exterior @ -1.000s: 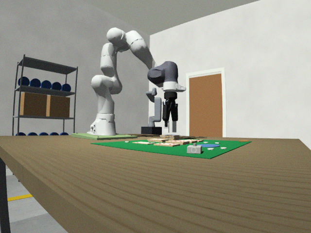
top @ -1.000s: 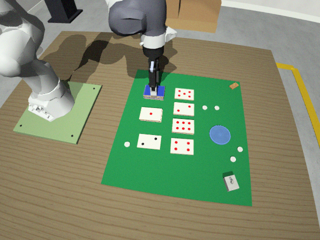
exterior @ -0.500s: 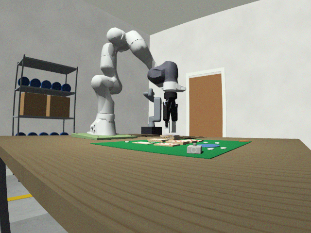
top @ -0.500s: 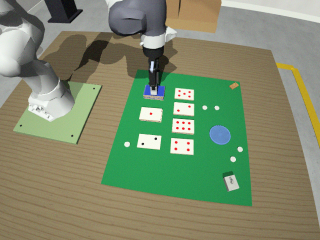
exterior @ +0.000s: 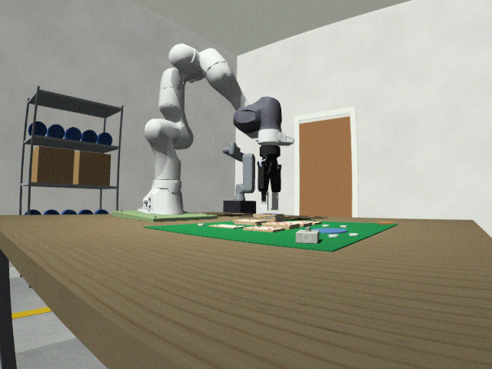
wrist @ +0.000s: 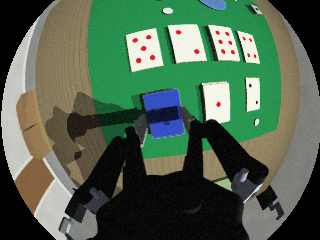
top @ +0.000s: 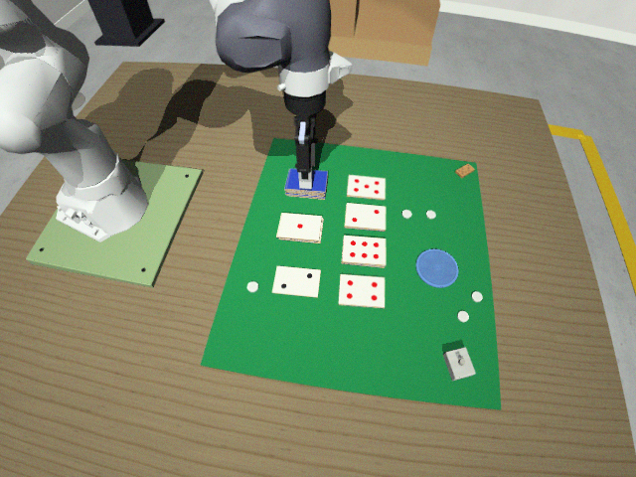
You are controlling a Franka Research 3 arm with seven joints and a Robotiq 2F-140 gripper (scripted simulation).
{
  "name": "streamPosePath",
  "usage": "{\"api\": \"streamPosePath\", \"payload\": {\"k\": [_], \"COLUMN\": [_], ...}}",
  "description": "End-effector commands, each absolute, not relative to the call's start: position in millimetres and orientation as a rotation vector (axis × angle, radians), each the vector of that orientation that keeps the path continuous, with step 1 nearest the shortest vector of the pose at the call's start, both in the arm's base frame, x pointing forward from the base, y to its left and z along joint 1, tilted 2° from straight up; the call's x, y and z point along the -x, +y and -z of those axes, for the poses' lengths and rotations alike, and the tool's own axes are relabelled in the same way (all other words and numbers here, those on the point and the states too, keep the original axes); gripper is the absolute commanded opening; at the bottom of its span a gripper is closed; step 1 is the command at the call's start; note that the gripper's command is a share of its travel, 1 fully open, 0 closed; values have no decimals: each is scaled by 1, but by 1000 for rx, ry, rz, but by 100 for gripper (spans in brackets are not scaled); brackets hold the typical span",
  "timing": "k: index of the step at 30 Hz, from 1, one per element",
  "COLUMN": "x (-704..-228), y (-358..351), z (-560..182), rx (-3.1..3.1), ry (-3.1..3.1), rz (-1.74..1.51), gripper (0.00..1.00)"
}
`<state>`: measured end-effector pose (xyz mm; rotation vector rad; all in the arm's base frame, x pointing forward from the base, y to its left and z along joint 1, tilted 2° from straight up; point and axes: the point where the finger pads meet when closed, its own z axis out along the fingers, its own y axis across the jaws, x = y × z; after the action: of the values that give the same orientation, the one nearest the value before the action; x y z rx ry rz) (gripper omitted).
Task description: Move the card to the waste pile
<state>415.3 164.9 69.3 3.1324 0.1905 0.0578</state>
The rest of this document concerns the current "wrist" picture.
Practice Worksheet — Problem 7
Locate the white card with black pips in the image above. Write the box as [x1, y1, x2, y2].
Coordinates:
[245, 78, 260, 112]

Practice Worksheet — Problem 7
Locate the green felt play mat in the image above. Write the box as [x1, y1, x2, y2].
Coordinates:
[88, 0, 281, 159]

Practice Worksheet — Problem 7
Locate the white playing card with red pips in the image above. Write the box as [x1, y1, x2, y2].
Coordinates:
[237, 31, 260, 64]
[126, 28, 164, 72]
[168, 24, 207, 63]
[203, 83, 230, 123]
[208, 25, 240, 61]

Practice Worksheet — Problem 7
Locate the blue round disc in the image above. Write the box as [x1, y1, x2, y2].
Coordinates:
[199, 0, 226, 10]

